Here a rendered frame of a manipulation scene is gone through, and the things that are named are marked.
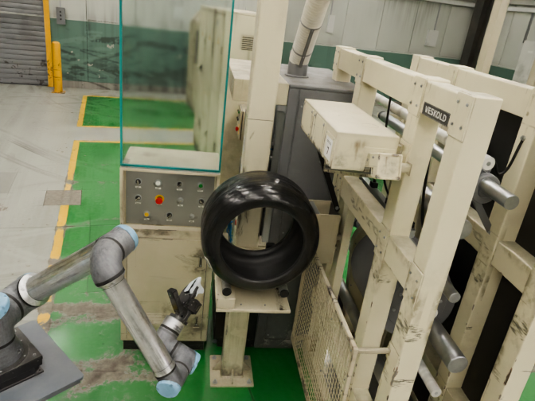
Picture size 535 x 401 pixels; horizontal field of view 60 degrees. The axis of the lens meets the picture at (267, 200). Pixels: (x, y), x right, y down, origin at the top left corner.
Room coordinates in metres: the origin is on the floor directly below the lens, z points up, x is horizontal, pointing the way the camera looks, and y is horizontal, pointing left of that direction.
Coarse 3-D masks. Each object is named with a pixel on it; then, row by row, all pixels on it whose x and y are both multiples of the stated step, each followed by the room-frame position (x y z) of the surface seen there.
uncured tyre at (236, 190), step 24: (216, 192) 2.01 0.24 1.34; (240, 192) 1.88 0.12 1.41; (264, 192) 1.89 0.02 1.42; (288, 192) 1.92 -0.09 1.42; (216, 216) 1.85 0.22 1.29; (312, 216) 1.93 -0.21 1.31; (216, 240) 1.83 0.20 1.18; (288, 240) 2.16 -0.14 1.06; (312, 240) 1.91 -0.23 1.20; (216, 264) 1.84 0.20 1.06; (240, 264) 2.09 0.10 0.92; (264, 264) 2.11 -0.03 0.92; (288, 264) 2.06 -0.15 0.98; (240, 288) 1.89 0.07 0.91; (264, 288) 1.88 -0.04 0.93
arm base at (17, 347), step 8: (16, 336) 1.55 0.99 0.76; (8, 344) 1.47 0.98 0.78; (16, 344) 1.51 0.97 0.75; (0, 352) 1.44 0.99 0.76; (8, 352) 1.46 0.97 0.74; (16, 352) 1.48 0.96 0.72; (0, 360) 1.43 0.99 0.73; (8, 360) 1.44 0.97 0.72; (16, 360) 1.47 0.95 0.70; (0, 368) 1.42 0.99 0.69
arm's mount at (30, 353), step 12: (24, 336) 1.63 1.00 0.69; (24, 348) 1.55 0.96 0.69; (36, 348) 1.56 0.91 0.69; (24, 360) 1.48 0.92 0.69; (36, 360) 1.50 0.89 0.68; (0, 372) 1.40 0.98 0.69; (12, 372) 1.43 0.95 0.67; (24, 372) 1.46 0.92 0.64; (36, 372) 1.50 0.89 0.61; (0, 384) 1.39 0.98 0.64; (12, 384) 1.42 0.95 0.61
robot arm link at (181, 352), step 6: (180, 342) 1.56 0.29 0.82; (174, 348) 1.52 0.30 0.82; (180, 348) 1.52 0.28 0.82; (186, 348) 1.54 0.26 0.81; (174, 354) 1.50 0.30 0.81; (180, 354) 1.51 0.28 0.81; (186, 354) 1.51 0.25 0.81; (192, 354) 1.52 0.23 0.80; (198, 354) 1.54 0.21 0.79; (180, 360) 1.47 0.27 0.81; (186, 360) 1.48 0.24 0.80; (192, 360) 1.50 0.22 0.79; (198, 360) 1.51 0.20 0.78; (192, 366) 1.49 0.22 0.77; (192, 372) 1.48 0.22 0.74
